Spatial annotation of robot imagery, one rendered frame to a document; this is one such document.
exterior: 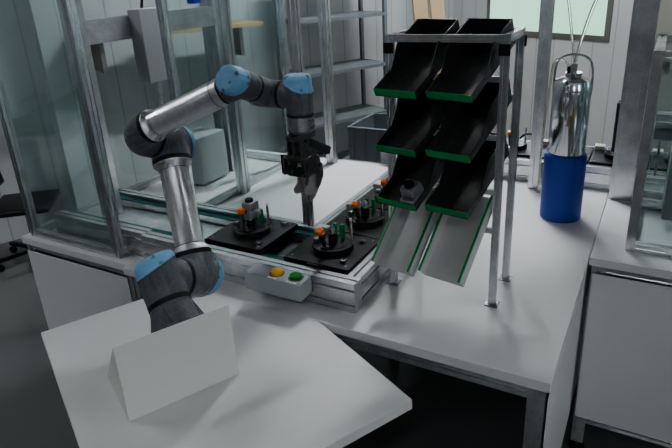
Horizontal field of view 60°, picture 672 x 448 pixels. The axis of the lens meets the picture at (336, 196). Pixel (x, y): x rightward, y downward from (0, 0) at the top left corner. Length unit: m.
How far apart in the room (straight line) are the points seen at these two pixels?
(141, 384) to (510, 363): 0.92
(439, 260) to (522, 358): 0.35
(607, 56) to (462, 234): 4.09
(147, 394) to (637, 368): 1.68
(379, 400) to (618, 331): 1.11
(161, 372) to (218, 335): 0.16
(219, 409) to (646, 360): 1.52
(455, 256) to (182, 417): 0.85
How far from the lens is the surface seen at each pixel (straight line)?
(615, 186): 2.74
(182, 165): 1.79
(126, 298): 2.39
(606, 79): 5.70
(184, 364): 1.53
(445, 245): 1.75
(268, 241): 2.03
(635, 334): 2.34
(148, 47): 2.59
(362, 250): 1.92
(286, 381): 1.57
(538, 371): 1.62
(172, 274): 1.60
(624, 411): 2.54
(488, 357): 1.64
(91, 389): 1.70
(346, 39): 5.91
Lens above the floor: 1.84
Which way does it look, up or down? 21 degrees down
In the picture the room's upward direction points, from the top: 3 degrees counter-clockwise
